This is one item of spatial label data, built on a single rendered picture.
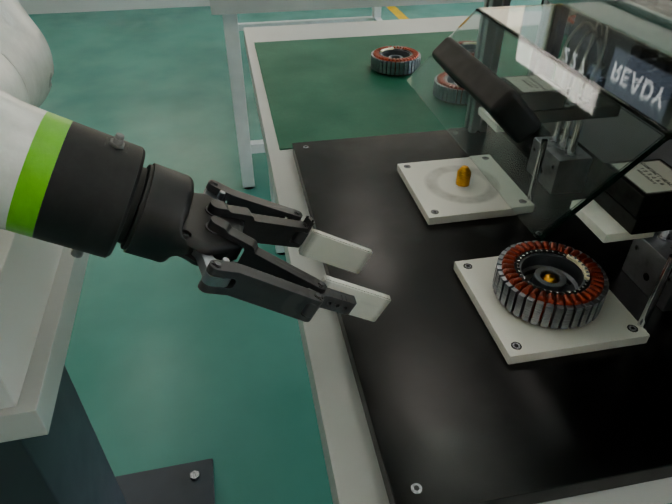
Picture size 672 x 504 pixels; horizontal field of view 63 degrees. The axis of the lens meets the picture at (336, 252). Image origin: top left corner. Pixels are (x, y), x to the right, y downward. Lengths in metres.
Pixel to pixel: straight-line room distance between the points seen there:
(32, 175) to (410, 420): 0.35
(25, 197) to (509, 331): 0.44
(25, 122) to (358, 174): 0.52
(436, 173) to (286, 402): 0.85
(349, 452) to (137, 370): 1.18
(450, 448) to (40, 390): 0.39
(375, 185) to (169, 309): 1.11
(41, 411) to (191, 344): 1.08
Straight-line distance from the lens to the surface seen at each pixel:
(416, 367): 0.55
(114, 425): 1.54
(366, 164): 0.86
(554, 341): 0.59
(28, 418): 0.62
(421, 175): 0.82
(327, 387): 0.55
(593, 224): 0.59
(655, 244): 0.69
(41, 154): 0.42
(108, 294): 1.91
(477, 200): 0.77
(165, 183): 0.44
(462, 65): 0.39
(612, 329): 0.62
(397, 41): 1.53
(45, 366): 0.64
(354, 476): 0.50
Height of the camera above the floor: 1.18
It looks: 37 degrees down
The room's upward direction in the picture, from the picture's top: straight up
